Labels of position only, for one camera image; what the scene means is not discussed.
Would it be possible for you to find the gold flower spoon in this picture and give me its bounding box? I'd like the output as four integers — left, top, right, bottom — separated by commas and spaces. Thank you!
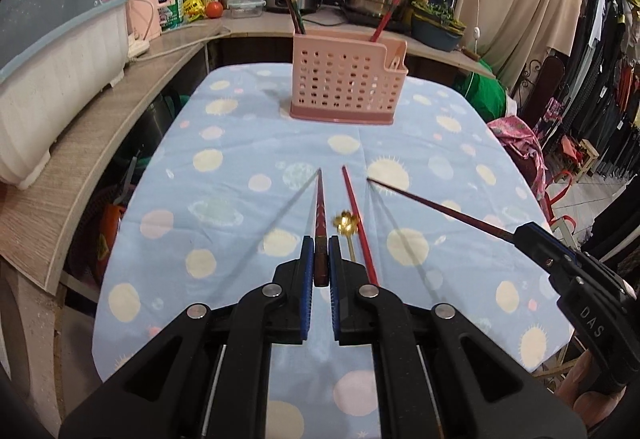
333, 210, 359, 261

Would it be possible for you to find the person's hand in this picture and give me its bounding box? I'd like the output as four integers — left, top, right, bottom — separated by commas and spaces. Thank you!
554, 351, 618, 427

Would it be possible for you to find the pink floral bag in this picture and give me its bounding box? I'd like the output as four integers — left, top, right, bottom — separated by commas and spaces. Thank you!
488, 115, 549, 218

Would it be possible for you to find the green bag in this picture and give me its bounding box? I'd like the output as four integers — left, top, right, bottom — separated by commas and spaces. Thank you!
452, 73, 506, 122

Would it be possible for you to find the blue polka dot tablecloth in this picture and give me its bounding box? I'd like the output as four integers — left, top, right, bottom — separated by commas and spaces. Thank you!
92, 62, 574, 439

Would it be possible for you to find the wooden counter shelf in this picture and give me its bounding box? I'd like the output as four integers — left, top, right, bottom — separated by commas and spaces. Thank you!
0, 5, 497, 296

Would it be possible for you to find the blue basin with vegetables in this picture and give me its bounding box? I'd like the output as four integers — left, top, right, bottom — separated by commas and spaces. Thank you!
411, 1, 466, 52

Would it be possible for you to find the pink perforated utensil holder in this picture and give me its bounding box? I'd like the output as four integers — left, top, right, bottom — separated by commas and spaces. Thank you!
290, 29, 408, 125

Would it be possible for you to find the black induction cooker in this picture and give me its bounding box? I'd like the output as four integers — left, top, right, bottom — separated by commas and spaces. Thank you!
341, 3, 411, 35

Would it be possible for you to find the red chopstick in holder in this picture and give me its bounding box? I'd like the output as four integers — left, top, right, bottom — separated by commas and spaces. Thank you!
369, 0, 400, 43

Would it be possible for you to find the green dark chopstick in holder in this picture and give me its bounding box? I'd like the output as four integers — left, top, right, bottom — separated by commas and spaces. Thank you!
285, 0, 306, 35

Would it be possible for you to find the white blue dish rack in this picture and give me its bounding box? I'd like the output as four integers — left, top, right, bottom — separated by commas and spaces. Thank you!
1, 0, 128, 190

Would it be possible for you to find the red tomato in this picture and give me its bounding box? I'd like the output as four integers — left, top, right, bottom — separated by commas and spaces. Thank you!
205, 1, 224, 18

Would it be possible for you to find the yellow snack packet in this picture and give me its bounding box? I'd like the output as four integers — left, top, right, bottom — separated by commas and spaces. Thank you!
183, 0, 206, 23

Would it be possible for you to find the clear glass food container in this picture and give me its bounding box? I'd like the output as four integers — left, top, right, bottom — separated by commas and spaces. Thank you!
227, 0, 266, 18

